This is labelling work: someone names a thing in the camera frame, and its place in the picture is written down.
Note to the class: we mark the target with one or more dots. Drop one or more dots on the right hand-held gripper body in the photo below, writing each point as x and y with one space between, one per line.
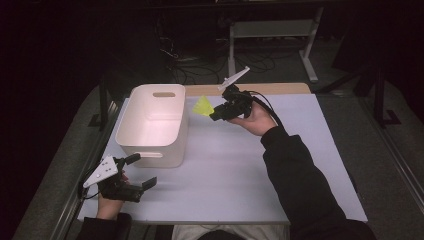
238 100

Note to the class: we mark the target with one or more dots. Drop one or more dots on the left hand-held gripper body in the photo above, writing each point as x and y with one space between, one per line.
115 190

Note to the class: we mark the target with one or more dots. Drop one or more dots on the yellow shuttlecock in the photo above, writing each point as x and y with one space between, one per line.
203 106

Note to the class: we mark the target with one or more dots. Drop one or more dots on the white plastic storage bin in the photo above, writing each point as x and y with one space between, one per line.
151 130

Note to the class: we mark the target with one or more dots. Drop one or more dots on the person's left hand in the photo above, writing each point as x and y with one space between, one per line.
108 208

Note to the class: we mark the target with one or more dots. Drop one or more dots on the person's right hand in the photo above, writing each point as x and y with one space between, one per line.
258 120

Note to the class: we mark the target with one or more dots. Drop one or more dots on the white table sheet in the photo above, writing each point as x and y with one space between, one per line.
226 160

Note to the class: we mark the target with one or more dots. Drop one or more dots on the black metal stand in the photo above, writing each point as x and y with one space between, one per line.
104 100
378 96

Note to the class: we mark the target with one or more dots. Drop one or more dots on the person's lap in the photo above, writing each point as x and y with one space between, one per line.
230 232

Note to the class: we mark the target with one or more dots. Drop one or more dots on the metal floor rail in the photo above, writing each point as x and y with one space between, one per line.
396 156
76 196

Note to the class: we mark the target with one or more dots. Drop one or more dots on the white metal desk frame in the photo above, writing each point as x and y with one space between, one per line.
273 28

